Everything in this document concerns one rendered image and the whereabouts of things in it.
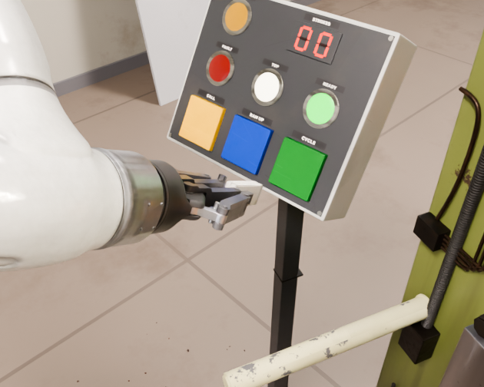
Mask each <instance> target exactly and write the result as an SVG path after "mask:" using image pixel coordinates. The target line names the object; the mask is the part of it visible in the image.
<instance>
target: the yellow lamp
mask: <svg viewBox="0 0 484 387"><path fill-rule="evenodd" d="M247 15H248V14H247V8H246V6H245V5H244V4H242V3H239V2H238V3H234V4H232V6H231V7H229V9H228V10H227V13H226V16H225V22H226V25H227V27H228V28H229V29H230V30H231V31H238V30H240V29H241V28H242V27H244V25H245V23H246V21H247Z"/></svg>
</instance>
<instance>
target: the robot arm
mask: <svg viewBox="0 0 484 387"><path fill-rule="evenodd" d="M226 179H227V176H225V175H223V174H218V177H217V179H211V176H209V174H200V173H195V172H189V171H183V170H176V169H175V168H174V167H172V166H171V165H170V164H169V163H167V162H164V161H162V160H148V159H147V158H146V157H144V156H143V155H141V154H139V153H136V152H133V151H128V150H108V149H104V148H100V147H90V145H89V143H88V142H87V141H86V140H85V139H84V137H83V136H82V135H81V134H80V132H79V131H78V130H77V128H76V127H75V126H74V125H73V123H72V122H71V121H70V119H69V118H68V116H67V114H66V113H65V111H64V110H63V108H62V106H61V104H60V102H59V100H58V97H57V95H56V93H55V89H54V86H53V84H52V80H51V72H50V68H49V64H48V60H47V58H46V55H45V51H44V49H43V47H42V45H41V42H40V39H39V37H38V34H37V32H36V30H35V28H34V25H33V24H32V22H31V19H30V18H29V16H28V13H27V12H26V10H25V7H24V5H23V4H22V2H21V0H0V272H5V271H14V270H27V269H33V268H39V267H43V266H50V265H55V264H57V263H62V262H65V261H68V260H72V259H74V258H76V257H78V256H80V255H81V254H83V253H85V252H87V251H89V250H103V249H106V248H108V247H112V246H122V245H128V244H133V243H138V242H140V241H142V240H143V239H145V238H146V237H148V236H149V235H150V234H153V233H163V232H165V231H167V230H169V229H170V228H172V227H173V226H175V225H176V224H177V223H178V222H180V221H181V220H199V219H200V218H201V217H203V218H206V219H208V223H211V224H212V227H213V228H214V229H215V230H223V228H224V224H226V223H229V222H231V221H233V220H236V219H237V218H239V217H242V216H243V215H244V213H245V210H246V209H247V206H250V205H256V203H257V200H258V197H259V196H260V192H261V190H262V187H263V184H259V183H258V182H256V181H227V182H226V183H225V181H226Z"/></svg>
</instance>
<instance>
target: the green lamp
mask: <svg viewBox="0 0 484 387"><path fill-rule="evenodd" d="M333 112H334V103H333V100H332V98H331V97H330V96H329V95H327V94H324V93H319V94H315V95H314V96H313V97H312V98H311V99H310V100H309V102H308V104H307V116H308V118H309V119H310V120H311V121H312V122H313V123H315V124H323V123H326V122H327V121H328V120H329V119H331V117H332V115H333Z"/></svg>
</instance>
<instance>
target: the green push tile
mask: <svg viewBox="0 0 484 387"><path fill-rule="evenodd" d="M327 157H328V154H325V153H323V152H321V151H318V150H316V149H314V148H312V147H309V146H307V145H305V144H302V143H300V142H299V141H296V140H294V139H292V138H290V137H285V138H284V139H283V143H282V145H281V148H280V151H279V154H278V155H277V159H276V161H275V164H274V166H273V170H272V172H271V175H270V178H269V180H268V181H269V182H270V183H272V184H273V185H275V186H277V187H279V188H281V189H283V190H285V191H287V192H289V193H291V194H293V195H294V196H296V197H299V198H300V199H302V200H305V201H310V199H311V197H312V195H313V192H314V189H315V187H316V185H317V181H318V180H319V177H320V174H321V172H322V169H323V166H324V164H325V162H326V160H327Z"/></svg>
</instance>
